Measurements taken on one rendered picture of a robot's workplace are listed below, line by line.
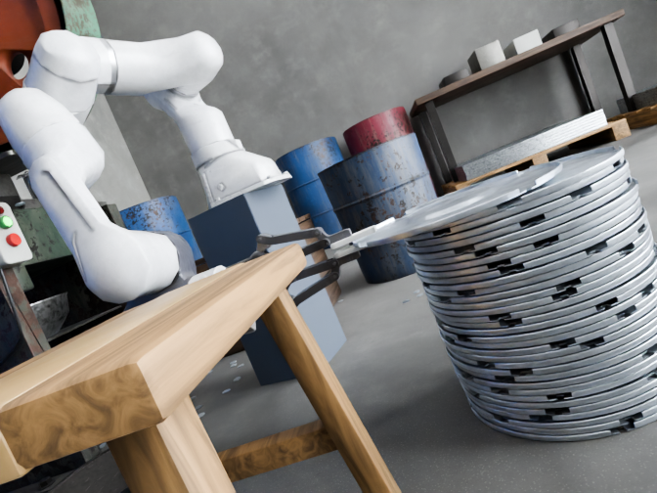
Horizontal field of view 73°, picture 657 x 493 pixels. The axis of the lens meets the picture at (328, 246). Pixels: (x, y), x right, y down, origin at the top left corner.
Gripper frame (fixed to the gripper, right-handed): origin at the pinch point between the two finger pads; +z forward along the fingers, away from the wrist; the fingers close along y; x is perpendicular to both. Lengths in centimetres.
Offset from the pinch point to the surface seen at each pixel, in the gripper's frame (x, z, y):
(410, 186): 101, 12, 1
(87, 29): 83, -68, 92
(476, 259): -12.4, 13.7, -5.5
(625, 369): -13.2, 24.2, -22.7
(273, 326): -20.9, -8.4, -2.7
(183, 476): -45.8, -5.6, -2.3
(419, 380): 12.7, -0.6, -29.0
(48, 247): 41, -82, 24
